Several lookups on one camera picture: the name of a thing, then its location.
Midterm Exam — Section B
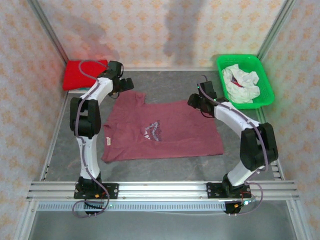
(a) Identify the maroon printed t-shirt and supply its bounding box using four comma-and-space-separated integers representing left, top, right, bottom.
100, 90, 225, 164

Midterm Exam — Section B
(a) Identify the white crumpled t-shirt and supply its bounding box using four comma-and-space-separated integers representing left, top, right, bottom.
221, 63, 261, 105

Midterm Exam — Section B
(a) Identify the white folded t-shirt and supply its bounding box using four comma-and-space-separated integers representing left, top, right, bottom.
68, 87, 90, 94

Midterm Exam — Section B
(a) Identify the red folded t-shirt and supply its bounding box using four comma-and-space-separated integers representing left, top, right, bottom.
62, 59, 110, 91

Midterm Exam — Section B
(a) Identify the green plastic basket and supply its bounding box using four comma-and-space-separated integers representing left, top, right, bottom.
216, 53, 275, 111

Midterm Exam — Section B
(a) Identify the small board with green LED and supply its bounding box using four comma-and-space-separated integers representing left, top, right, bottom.
234, 197, 257, 209

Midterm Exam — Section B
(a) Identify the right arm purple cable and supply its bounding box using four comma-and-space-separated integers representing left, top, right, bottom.
197, 74, 271, 216

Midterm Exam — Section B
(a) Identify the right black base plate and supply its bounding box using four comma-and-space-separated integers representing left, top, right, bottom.
206, 182, 252, 200

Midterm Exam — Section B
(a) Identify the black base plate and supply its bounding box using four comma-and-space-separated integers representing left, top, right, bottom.
206, 182, 252, 200
73, 183, 119, 200

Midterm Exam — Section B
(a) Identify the aluminium side rail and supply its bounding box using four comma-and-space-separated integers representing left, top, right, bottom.
39, 91, 70, 181
256, 107, 286, 181

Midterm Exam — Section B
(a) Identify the long aluminium mounting rail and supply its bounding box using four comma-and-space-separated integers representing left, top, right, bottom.
26, 180, 301, 202

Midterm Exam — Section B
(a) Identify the aluminium frame post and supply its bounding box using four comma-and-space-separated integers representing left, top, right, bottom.
26, 0, 69, 63
257, 0, 297, 61

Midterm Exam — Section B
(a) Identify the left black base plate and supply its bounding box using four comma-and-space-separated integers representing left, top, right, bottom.
73, 183, 119, 200

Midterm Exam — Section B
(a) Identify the slotted grey cable duct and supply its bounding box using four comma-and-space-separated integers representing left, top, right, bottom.
37, 201, 227, 213

